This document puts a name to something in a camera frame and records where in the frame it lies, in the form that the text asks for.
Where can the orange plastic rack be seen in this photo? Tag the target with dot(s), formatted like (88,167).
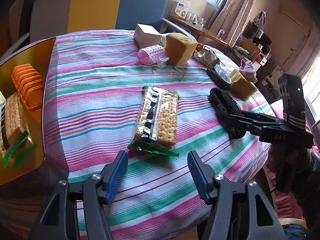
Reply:
(29,85)

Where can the large yellow sponge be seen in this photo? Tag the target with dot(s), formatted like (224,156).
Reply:
(179,48)

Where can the small white box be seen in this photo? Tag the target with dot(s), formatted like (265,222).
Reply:
(146,35)

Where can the small yellow sponge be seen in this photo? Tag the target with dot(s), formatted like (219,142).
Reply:
(240,86)

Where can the tricolour armchair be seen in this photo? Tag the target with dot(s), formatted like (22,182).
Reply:
(41,19)

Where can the white product box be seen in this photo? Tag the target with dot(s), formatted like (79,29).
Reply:
(180,9)

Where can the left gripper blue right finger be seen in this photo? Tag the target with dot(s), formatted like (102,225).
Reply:
(216,191)

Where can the pink curtain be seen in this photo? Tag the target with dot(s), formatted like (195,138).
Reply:
(232,19)

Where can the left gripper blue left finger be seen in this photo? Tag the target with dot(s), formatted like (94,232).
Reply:
(99,190)

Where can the gold maroon gift box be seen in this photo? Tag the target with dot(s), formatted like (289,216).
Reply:
(29,159)

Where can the cracker pack green ends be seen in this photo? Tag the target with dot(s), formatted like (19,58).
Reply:
(13,131)

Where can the black universal charger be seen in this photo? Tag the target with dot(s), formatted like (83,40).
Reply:
(219,76)

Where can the wooden side table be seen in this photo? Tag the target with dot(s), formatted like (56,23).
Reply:
(198,31)

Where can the pink hair roller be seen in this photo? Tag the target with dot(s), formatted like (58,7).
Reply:
(153,55)

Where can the crumpled snack bag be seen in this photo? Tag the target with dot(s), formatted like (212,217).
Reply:
(206,56)

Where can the black clip tool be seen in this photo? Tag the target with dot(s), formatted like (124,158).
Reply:
(225,106)

